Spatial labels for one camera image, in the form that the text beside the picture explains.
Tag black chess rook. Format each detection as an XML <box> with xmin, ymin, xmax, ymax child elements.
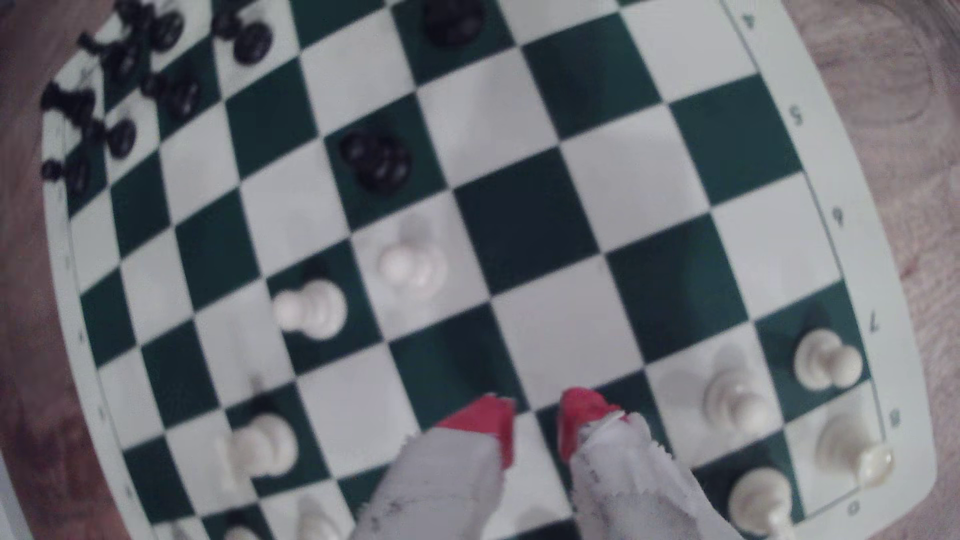
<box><xmin>39</xmin><ymin>81</ymin><xmax>99</xmax><ymax>127</ymax></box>

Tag green white chess board mat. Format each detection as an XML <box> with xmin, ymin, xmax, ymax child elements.
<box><xmin>41</xmin><ymin>0</ymin><xmax>939</xmax><ymax>540</ymax></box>

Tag black chess pawn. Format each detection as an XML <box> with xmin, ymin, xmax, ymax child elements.
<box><xmin>211</xmin><ymin>9</ymin><xmax>275</xmax><ymax>67</ymax></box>
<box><xmin>141</xmin><ymin>69</ymin><xmax>202</xmax><ymax>121</ymax></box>
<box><xmin>39</xmin><ymin>156</ymin><xmax>93</xmax><ymax>200</ymax></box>
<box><xmin>339</xmin><ymin>129</ymin><xmax>414</xmax><ymax>198</ymax></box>
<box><xmin>81</xmin><ymin>116</ymin><xmax>138</xmax><ymax>160</ymax></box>

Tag white chess knight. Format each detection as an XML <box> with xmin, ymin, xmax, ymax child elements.
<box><xmin>217</xmin><ymin>411</ymin><xmax>300</xmax><ymax>479</ymax></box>
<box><xmin>727</xmin><ymin>466</ymin><xmax>796</xmax><ymax>540</ymax></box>

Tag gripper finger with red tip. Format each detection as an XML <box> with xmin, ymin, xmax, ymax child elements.
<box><xmin>352</xmin><ymin>393</ymin><xmax>519</xmax><ymax>540</ymax></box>
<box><xmin>558</xmin><ymin>386</ymin><xmax>744</xmax><ymax>540</ymax></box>

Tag black chess knight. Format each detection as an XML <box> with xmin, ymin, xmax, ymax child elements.
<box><xmin>421</xmin><ymin>0</ymin><xmax>487</xmax><ymax>50</ymax></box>
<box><xmin>77</xmin><ymin>30</ymin><xmax>144</xmax><ymax>84</ymax></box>

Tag white chess pawn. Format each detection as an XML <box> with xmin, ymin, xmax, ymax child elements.
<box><xmin>793</xmin><ymin>328</ymin><xmax>865</xmax><ymax>393</ymax></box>
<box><xmin>377</xmin><ymin>240</ymin><xmax>450</xmax><ymax>297</ymax></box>
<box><xmin>703</xmin><ymin>369</ymin><xmax>774</xmax><ymax>438</ymax></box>
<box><xmin>271</xmin><ymin>279</ymin><xmax>350</xmax><ymax>342</ymax></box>
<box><xmin>296</xmin><ymin>498</ymin><xmax>346</xmax><ymax>540</ymax></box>

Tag black chess bishop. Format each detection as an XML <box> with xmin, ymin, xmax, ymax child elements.
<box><xmin>112</xmin><ymin>0</ymin><xmax>186</xmax><ymax>54</ymax></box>

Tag white chess rook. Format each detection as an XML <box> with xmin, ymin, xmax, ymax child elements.
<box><xmin>816</xmin><ymin>414</ymin><xmax>895</xmax><ymax>489</ymax></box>

